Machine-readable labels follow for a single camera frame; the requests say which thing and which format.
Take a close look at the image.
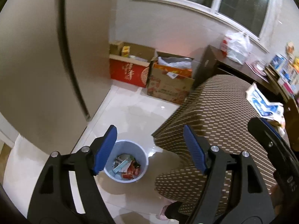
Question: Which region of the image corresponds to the teal snack wrapper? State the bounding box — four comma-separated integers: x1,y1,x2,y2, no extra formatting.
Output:
112,157,132,173

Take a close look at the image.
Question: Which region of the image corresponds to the black gold snack wrapper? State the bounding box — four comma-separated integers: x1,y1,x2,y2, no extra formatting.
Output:
131,159,141,169

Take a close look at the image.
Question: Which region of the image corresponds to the light blue trash bin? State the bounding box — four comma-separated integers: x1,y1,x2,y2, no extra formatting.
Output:
104,140,149,183

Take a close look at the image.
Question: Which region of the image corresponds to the person right hand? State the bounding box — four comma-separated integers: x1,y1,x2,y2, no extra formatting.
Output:
270,185,284,216

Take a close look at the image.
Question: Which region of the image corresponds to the white blue plastic bag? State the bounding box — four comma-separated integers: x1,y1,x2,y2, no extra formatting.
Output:
246,83,284,121

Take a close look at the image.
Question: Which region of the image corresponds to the pink slipper foot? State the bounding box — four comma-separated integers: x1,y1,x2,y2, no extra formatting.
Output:
157,201,186,221

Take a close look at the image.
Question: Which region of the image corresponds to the brown dotted tablecloth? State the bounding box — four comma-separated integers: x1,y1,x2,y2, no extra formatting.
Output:
152,74,276,215

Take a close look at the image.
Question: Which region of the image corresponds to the dark wooden cabinet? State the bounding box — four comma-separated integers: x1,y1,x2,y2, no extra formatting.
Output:
192,45,286,104

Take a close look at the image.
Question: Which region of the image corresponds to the white plastic bag on cabinet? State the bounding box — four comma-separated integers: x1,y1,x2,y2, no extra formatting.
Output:
221,31,252,65

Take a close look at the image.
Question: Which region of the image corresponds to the red gift box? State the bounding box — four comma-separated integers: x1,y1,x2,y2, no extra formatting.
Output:
109,54,150,88

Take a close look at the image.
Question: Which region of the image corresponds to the brown cardboard box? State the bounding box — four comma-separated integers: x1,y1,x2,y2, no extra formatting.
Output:
147,52,195,105

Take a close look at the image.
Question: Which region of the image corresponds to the beige refrigerator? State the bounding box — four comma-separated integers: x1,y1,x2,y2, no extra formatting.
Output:
1,0,112,154

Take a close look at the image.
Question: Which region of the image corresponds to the small yellow box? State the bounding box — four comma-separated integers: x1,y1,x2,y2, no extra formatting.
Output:
121,46,130,58

